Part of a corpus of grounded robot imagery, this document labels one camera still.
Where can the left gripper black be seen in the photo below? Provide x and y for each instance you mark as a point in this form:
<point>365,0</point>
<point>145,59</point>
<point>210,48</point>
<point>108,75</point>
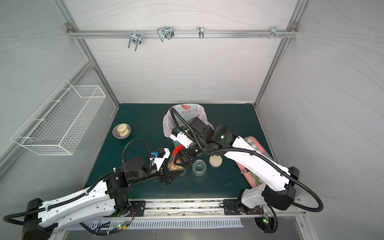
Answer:
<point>164,172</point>

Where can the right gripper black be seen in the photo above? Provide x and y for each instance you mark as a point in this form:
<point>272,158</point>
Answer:
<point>186,154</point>

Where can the red lid peanut jar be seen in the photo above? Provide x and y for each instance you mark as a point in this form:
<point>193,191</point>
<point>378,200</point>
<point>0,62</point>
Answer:
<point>174,164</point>

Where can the beige lid glass peanut jar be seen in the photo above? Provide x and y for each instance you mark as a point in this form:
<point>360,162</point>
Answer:
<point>199,168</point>

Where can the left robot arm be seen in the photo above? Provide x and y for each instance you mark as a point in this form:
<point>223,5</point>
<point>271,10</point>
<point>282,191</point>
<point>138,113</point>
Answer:
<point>107,197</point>

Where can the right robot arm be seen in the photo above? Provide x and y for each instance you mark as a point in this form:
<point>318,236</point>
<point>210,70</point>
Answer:
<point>277,188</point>

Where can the grey bowl with buns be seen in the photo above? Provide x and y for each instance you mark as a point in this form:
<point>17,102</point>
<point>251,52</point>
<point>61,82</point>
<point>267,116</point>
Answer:
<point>122,131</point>

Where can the white vent strip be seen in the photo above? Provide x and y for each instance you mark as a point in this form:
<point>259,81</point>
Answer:
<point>149,224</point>

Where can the green checkered cloth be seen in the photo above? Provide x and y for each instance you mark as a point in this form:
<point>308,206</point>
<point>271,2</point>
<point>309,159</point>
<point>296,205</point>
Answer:
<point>253,179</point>

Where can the pink tray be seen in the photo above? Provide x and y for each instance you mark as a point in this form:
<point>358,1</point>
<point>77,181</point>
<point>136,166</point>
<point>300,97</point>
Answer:
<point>245,170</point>

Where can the metal hook clamp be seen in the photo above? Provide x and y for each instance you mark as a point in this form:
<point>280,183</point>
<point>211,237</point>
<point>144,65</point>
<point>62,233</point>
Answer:
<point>165,32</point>

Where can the metal u-bolt clamp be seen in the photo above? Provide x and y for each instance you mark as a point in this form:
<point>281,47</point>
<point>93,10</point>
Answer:
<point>135,40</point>

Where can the aluminium crossbar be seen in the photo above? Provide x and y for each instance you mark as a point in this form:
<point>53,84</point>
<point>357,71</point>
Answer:
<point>179,34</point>

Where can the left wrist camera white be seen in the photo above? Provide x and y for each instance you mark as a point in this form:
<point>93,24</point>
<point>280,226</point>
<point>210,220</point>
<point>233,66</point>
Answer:
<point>159,156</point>

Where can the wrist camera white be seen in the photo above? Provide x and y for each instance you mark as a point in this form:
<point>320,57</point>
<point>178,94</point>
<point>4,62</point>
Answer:
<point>159,156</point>
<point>180,139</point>

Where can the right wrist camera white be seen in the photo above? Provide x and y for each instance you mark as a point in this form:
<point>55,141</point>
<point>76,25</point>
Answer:
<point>180,139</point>

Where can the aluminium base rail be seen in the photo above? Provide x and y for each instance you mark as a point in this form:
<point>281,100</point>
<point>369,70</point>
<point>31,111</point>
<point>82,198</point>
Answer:
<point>189,208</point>

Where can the white wire basket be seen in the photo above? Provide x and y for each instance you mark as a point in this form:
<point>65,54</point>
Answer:
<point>58,125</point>

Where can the small metal ring clamp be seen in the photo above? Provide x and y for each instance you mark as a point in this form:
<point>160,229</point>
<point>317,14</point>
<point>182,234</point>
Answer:
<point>201,32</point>

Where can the metal bracket clamp right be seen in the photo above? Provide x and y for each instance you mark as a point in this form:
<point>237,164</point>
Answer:
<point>274,33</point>

